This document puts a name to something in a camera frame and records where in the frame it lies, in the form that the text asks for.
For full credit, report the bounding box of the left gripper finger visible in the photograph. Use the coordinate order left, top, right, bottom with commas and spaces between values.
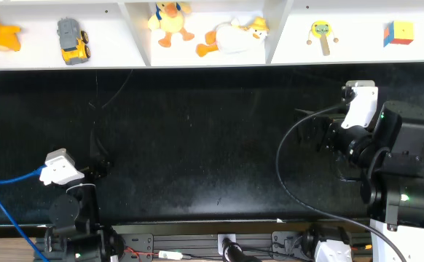
88, 121, 112, 170

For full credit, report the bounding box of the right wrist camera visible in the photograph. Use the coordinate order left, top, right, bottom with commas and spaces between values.
340, 79, 380, 130

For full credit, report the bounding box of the grey and yellow toy truck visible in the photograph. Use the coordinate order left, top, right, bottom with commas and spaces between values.
55, 17, 92, 66

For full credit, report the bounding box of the mounting rail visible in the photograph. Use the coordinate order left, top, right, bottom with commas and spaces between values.
119, 231, 375, 262

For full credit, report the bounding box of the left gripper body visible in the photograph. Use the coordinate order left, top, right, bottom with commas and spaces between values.
82, 163, 113, 180

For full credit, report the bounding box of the white shelf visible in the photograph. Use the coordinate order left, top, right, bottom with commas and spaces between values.
0, 0, 424, 71

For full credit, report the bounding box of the blue cable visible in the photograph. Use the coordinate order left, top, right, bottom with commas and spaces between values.
0, 164, 50, 262

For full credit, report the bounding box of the yellow rubber duck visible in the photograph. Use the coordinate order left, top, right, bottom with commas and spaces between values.
0, 9, 22, 52

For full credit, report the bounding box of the yellow plush duck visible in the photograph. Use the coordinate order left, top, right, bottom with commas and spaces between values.
147, 1, 196, 49

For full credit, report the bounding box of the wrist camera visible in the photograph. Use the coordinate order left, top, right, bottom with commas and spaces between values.
38, 148, 86, 187
340, 79, 380, 130

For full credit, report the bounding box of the yellow wooden rattle drum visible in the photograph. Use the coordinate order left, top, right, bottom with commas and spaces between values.
306, 20, 340, 57

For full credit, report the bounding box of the white plush duck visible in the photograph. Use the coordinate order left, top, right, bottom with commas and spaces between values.
195, 16, 270, 58

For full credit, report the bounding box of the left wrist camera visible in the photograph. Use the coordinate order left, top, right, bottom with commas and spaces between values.
38, 148, 86, 187

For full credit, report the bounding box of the many-coloured puzzle cube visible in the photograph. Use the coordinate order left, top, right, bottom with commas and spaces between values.
382, 20, 415, 48

